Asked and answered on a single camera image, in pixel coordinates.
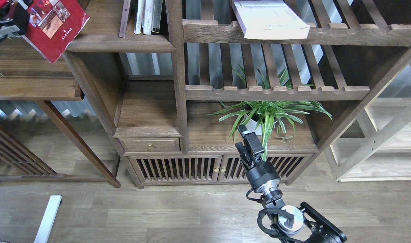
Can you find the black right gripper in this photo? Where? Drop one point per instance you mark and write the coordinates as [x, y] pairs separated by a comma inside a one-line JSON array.
[[261, 175]]

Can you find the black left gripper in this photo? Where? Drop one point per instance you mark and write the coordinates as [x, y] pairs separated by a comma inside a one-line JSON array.
[[14, 19]]

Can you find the red hardcover book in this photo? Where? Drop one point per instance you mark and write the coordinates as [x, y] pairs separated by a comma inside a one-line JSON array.
[[53, 24]]

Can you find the maroon book white characters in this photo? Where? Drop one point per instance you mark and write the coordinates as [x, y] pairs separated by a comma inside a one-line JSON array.
[[124, 18]]

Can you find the white paperback book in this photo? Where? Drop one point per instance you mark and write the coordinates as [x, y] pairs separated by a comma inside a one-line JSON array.
[[269, 20]]

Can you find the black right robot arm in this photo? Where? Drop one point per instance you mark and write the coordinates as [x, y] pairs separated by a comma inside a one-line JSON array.
[[277, 219]]

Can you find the white plant pot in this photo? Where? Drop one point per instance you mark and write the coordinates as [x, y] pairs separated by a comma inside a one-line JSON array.
[[254, 125]]

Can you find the spider plant green leaves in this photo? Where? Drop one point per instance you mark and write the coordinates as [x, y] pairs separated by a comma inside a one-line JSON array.
[[279, 115]]

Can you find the dark wooden bookshelf cabinet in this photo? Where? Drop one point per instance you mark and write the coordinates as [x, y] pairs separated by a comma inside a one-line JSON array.
[[157, 89]]

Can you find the white upright book left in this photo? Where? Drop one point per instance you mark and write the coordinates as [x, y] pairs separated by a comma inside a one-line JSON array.
[[139, 13]]

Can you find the white upright book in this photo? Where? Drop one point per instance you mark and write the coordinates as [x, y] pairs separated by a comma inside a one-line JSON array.
[[147, 24], [139, 13]]

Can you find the dark slatted wooden rack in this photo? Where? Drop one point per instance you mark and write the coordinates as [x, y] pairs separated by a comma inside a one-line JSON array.
[[18, 156]]

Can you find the white upright book middle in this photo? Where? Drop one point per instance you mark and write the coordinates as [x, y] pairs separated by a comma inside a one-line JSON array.
[[147, 24]]

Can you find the dark spine upright book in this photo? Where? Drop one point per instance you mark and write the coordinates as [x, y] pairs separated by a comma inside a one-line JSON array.
[[157, 13]]

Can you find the light wooden shelf frame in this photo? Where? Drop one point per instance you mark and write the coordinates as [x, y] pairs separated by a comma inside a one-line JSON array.
[[382, 150]]

